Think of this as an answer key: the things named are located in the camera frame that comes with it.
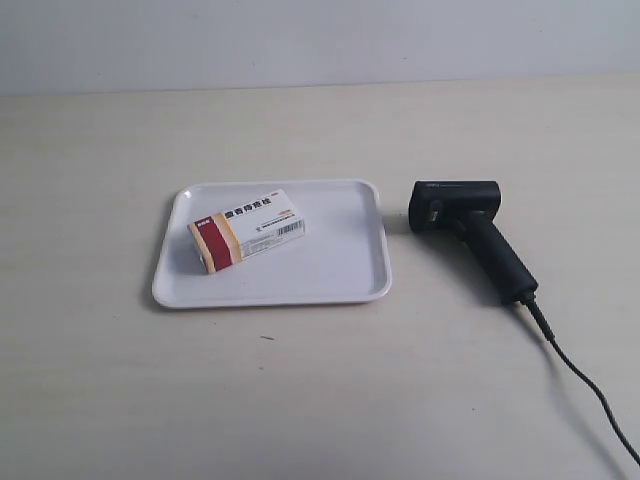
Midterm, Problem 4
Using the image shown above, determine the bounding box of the white red medicine box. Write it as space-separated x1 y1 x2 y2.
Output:
188 189 306 274

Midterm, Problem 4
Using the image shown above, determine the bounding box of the black handheld barcode scanner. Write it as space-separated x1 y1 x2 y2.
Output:
408 181 538 305

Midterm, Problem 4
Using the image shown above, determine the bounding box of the white plastic tray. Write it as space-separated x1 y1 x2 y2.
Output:
151 179 392 309

